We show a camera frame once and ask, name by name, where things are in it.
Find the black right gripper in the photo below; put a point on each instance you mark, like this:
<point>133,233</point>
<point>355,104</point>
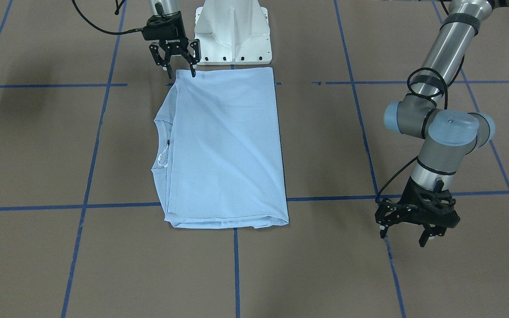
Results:
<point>174,43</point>

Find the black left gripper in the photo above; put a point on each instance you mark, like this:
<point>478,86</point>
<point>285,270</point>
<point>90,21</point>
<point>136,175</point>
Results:
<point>390,213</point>

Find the light blue t-shirt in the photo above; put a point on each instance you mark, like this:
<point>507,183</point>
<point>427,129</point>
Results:
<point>225,168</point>

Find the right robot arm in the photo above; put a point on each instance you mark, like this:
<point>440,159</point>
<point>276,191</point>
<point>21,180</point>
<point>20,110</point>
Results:
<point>165,7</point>

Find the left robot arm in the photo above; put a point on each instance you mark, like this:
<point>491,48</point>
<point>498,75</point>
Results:
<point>448,135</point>

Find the white hang tag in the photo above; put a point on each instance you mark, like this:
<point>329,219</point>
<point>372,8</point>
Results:
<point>162,160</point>

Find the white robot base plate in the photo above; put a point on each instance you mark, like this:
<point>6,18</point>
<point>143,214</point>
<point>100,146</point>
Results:
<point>233,32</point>

